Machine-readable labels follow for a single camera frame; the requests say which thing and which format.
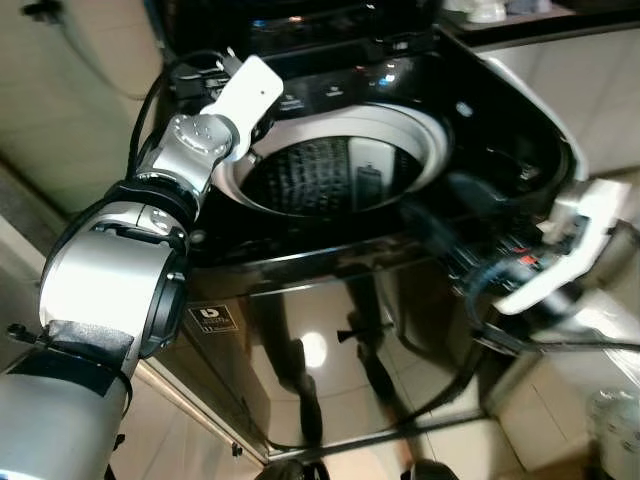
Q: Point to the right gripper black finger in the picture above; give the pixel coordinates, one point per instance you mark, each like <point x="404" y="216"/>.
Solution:
<point x="480" y="196"/>
<point x="435" y="235"/>

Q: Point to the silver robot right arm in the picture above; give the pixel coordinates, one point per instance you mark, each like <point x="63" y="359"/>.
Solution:
<point x="605" y="420"/>

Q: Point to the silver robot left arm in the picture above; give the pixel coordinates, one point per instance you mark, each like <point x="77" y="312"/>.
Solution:
<point x="95" y="280"/>

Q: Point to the black top-loading washing machine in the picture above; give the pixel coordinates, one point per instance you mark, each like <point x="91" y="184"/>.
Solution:
<point x="300" y="270"/>

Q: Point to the steel washer drum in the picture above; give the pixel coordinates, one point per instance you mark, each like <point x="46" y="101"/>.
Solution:
<point x="300" y="175"/>

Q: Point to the black washer lid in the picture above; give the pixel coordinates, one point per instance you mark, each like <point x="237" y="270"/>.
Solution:
<point x="330" y="25"/>

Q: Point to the white cup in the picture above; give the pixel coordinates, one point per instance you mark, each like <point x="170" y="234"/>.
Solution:
<point x="486" y="10"/>

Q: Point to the black robot right foot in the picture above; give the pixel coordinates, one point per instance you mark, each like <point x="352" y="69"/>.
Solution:
<point x="430" y="470"/>

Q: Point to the black robot foot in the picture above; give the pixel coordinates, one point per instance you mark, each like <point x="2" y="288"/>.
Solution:
<point x="430" y="470"/>
<point x="290" y="471"/>

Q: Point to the black white washer sticker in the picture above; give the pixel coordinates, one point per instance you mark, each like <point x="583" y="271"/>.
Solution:
<point x="214" y="318"/>

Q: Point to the black robot left foot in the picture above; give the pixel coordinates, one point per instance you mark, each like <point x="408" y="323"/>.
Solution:
<point x="290" y="471"/>

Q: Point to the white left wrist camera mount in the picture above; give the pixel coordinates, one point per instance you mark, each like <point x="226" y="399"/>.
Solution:
<point x="250" y="95"/>

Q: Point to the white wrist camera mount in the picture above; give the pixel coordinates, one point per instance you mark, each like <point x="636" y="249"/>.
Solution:
<point x="250" y="95"/>
<point x="575" y="240"/>

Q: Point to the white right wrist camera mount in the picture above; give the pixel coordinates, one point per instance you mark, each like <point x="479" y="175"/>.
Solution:
<point x="575" y="240"/>

